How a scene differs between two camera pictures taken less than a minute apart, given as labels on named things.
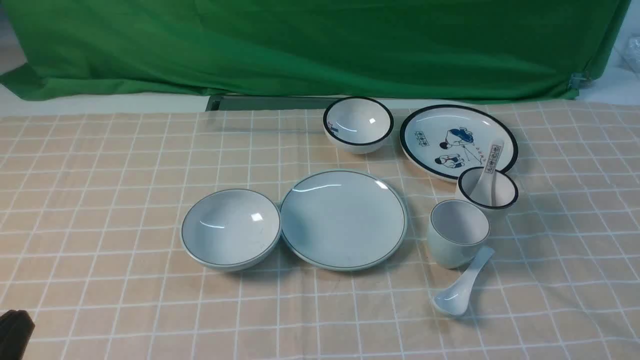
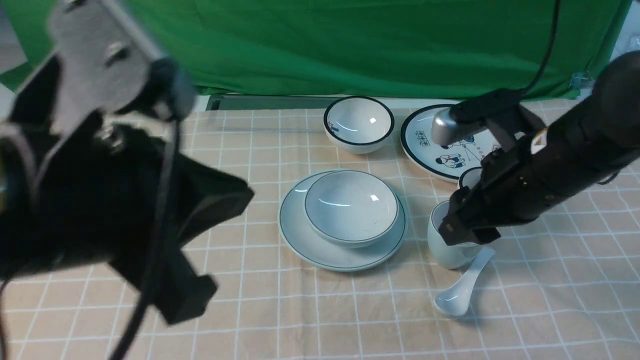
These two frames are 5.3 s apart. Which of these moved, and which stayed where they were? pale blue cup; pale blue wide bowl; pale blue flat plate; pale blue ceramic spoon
Moved: pale blue wide bowl
Stayed: pale blue cup; pale blue ceramic spoon; pale blue flat plate
